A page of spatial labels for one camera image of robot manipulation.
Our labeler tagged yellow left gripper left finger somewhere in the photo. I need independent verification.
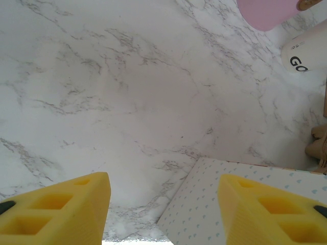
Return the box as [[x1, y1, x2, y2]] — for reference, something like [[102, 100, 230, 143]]
[[0, 171, 112, 245]]

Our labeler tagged white heart-print paper bag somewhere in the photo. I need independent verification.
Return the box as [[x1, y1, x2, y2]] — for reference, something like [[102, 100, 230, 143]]
[[157, 157, 327, 245]]

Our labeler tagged pink holder cup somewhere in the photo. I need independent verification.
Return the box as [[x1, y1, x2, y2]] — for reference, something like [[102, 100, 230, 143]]
[[236, 0, 320, 32]]

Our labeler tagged brown pulp cup carrier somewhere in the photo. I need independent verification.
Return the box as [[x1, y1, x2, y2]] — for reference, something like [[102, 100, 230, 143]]
[[305, 126, 327, 176]]

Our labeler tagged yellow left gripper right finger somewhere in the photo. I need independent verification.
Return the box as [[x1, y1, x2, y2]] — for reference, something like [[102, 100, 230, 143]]
[[218, 174, 327, 245]]

